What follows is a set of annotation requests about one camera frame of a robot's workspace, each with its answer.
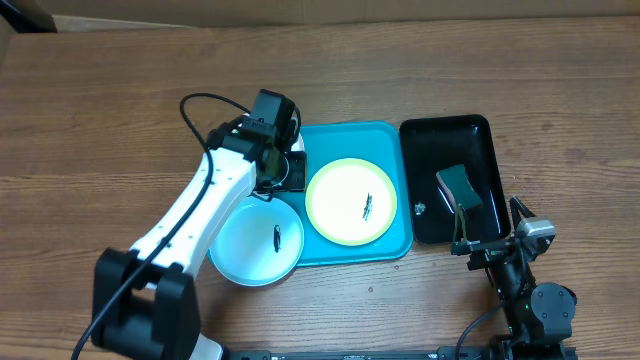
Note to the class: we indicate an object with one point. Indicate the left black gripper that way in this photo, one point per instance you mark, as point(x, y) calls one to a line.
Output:
point(298, 180)

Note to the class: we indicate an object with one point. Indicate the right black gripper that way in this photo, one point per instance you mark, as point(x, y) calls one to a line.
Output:
point(491, 246)

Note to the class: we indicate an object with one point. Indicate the green scouring sponge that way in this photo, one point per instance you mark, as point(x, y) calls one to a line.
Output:
point(457, 189)

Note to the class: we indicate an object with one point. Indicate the yellow-green rimmed plate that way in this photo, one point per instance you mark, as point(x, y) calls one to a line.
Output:
point(351, 202)

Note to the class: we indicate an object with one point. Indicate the white round plate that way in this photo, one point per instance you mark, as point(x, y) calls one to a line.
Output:
point(259, 148)

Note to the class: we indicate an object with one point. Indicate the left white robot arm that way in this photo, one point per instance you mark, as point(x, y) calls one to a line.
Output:
point(144, 299)

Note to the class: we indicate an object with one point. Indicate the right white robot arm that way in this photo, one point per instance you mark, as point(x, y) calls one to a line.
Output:
point(539, 316)

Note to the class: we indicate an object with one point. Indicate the teal plastic serving tray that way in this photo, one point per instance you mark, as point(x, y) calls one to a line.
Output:
point(377, 142)

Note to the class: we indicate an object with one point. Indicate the black rectangular water tray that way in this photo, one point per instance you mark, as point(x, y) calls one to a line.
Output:
point(430, 145)

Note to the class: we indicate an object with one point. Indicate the light blue round plate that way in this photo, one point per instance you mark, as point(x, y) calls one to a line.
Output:
point(260, 243)

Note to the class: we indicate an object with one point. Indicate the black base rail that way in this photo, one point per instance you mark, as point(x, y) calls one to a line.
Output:
point(442, 353)

